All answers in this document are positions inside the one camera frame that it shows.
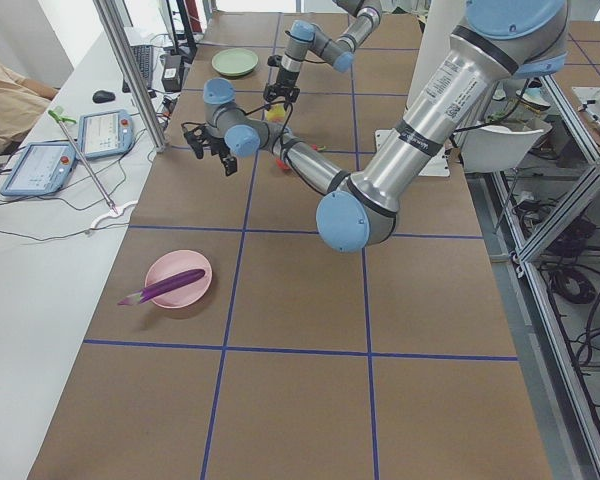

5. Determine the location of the pink plate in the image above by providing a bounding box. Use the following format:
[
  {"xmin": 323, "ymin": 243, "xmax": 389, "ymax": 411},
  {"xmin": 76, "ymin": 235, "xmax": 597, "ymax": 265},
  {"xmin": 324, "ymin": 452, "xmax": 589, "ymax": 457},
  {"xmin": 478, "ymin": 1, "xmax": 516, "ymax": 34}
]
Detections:
[{"xmin": 143, "ymin": 250, "xmax": 212, "ymax": 309}]

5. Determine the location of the green plate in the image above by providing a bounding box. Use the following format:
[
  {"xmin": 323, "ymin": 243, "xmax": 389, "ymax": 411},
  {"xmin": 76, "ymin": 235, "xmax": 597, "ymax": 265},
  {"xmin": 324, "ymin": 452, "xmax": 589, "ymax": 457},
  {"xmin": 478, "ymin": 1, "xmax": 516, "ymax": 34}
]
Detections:
[{"xmin": 211, "ymin": 48, "xmax": 259, "ymax": 78}]

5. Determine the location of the black mouse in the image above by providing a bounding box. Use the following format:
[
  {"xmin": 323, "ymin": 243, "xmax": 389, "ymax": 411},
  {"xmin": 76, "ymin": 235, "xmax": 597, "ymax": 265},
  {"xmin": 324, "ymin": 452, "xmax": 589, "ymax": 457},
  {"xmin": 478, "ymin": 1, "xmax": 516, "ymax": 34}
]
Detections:
[{"xmin": 92, "ymin": 90, "xmax": 116, "ymax": 104}]

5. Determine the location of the far teach pendant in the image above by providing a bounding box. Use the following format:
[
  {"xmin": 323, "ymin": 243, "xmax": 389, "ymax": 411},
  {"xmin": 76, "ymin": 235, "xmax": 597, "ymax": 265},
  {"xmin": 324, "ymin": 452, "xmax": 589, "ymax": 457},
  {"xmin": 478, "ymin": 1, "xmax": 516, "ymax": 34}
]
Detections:
[{"xmin": 78, "ymin": 109, "xmax": 134, "ymax": 160}]

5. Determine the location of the teach pendant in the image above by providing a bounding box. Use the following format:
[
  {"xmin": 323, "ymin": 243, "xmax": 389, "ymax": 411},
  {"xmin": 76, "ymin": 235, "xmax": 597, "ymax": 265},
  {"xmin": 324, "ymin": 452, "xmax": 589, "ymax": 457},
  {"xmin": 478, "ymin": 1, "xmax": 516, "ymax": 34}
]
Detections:
[
  {"xmin": 78, "ymin": 109, "xmax": 134, "ymax": 160},
  {"xmin": 0, "ymin": 142, "xmax": 76, "ymax": 197}
]

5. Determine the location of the black power adapter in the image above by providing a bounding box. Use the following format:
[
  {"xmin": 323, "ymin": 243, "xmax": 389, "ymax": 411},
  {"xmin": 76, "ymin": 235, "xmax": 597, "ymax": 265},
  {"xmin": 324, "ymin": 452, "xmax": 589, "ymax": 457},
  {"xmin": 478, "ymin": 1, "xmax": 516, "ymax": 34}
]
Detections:
[{"xmin": 161, "ymin": 55, "xmax": 184, "ymax": 93}]

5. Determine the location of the white chair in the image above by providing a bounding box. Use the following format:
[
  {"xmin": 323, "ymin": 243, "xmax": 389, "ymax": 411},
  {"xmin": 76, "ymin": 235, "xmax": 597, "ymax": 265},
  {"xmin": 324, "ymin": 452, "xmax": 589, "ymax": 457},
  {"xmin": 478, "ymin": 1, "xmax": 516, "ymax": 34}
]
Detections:
[{"xmin": 461, "ymin": 120, "xmax": 552, "ymax": 173}]

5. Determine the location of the peach fruit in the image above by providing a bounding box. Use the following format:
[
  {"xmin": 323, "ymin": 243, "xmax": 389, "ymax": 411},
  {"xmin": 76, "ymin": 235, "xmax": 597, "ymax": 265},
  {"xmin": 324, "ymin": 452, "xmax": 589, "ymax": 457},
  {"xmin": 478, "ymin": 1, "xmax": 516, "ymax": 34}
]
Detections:
[{"xmin": 265, "ymin": 103, "xmax": 286, "ymax": 123}]

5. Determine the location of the aluminium frame post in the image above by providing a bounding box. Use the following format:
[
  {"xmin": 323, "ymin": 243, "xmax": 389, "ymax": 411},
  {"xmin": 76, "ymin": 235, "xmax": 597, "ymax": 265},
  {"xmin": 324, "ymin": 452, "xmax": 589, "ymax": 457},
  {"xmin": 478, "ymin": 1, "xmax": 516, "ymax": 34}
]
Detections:
[{"xmin": 93, "ymin": 0, "xmax": 166, "ymax": 153}]

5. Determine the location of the near teach pendant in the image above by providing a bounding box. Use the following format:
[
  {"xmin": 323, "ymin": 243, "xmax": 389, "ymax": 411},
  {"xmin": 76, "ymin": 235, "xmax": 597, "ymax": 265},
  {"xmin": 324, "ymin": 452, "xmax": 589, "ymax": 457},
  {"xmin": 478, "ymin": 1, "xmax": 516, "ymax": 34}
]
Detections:
[{"xmin": 0, "ymin": 142, "xmax": 76, "ymax": 197}]

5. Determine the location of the black keyboard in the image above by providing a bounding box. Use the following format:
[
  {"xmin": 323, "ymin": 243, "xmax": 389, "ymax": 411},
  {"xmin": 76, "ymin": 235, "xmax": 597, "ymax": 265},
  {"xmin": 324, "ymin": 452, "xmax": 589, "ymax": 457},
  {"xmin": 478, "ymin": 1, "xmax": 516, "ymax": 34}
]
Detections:
[{"xmin": 130, "ymin": 44, "xmax": 154, "ymax": 90}]

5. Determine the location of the purple eggplant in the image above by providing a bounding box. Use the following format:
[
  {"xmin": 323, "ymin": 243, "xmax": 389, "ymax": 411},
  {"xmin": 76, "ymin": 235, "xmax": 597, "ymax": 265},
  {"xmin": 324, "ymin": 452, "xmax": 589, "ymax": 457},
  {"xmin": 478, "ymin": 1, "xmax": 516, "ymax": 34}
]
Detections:
[{"xmin": 117, "ymin": 269, "xmax": 206, "ymax": 306}]

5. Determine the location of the pink grabber stick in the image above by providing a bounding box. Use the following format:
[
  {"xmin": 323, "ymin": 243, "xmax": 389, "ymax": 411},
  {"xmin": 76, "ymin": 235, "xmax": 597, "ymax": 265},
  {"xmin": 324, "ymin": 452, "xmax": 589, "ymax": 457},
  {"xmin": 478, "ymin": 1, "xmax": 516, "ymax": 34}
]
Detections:
[{"xmin": 47, "ymin": 108, "xmax": 119, "ymax": 218}]

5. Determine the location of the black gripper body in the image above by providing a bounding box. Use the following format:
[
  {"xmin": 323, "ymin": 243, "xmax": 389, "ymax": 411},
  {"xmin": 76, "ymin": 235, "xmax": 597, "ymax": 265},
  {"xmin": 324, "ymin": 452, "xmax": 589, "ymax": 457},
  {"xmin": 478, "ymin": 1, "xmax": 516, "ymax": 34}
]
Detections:
[
  {"xmin": 263, "ymin": 59, "xmax": 301, "ymax": 105},
  {"xmin": 181, "ymin": 123, "xmax": 231, "ymax": 160}
]

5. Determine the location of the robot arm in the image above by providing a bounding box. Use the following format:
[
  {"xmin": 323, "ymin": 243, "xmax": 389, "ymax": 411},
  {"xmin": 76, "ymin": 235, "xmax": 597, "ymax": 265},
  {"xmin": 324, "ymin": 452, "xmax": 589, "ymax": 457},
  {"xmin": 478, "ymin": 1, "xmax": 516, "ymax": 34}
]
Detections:
[
  {"xmin": 263, "ymin": 0, "xmax": 383, "ymax": 105},
  {"xmin": 184, "ymin": 1, "xmax": 569, "ymax": 252}
]

